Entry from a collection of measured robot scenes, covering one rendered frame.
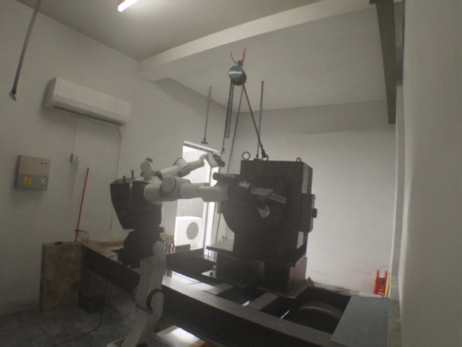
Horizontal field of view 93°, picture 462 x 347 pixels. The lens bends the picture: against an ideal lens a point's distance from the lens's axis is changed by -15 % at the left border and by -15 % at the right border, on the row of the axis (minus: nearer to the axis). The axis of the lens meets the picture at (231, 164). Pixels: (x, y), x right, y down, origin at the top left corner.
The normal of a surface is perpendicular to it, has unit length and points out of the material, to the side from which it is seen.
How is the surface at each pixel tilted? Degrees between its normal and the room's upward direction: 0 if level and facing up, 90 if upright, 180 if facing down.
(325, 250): 90
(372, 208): 90
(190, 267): 90
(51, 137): 90
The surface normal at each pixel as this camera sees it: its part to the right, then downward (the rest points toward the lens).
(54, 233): 0.83, 0.02
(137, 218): 0.21, 0.29
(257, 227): -0.44, -0.13
